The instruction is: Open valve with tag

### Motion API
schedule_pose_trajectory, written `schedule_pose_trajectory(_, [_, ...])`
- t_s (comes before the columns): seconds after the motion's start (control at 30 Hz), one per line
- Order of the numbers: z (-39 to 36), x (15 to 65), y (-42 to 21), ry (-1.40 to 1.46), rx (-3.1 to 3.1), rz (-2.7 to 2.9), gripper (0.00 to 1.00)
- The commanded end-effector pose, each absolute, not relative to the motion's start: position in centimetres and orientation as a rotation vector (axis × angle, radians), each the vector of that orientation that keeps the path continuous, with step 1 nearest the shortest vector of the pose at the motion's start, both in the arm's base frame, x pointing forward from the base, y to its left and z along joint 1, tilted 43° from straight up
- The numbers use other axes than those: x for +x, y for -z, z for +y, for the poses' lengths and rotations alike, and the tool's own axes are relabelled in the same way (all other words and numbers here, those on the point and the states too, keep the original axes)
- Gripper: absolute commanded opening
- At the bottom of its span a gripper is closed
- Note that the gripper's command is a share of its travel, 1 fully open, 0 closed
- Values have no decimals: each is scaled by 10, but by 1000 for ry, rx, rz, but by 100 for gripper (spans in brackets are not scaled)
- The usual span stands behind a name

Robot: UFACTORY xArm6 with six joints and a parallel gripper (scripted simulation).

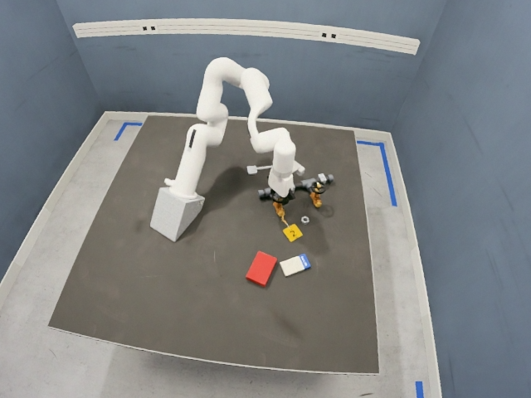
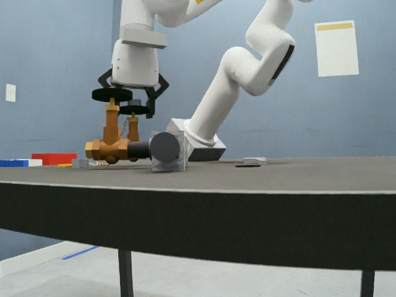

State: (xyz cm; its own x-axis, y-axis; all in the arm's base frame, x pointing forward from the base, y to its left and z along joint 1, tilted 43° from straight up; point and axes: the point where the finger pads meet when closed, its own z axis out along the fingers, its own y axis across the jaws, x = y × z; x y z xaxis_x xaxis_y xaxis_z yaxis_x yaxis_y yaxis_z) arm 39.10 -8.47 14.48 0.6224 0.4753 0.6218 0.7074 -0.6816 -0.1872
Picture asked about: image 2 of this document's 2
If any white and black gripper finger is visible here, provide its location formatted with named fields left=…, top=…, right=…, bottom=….
left=144, top=73, right=169, bottom=119
left=98, top=67, right=123, bottom=116

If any red flat block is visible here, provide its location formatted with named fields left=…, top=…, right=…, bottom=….
left=32, top=153, right=77, bottom=165

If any grey hex nut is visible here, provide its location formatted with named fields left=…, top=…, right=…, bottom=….
left=72, top=159, right=88, bottom=168

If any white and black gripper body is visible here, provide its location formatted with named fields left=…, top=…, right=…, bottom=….
left=110, top=38, right=158, bottom=90

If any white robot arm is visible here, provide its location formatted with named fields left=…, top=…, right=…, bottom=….
left=119, top=0, right=295, bottom=145

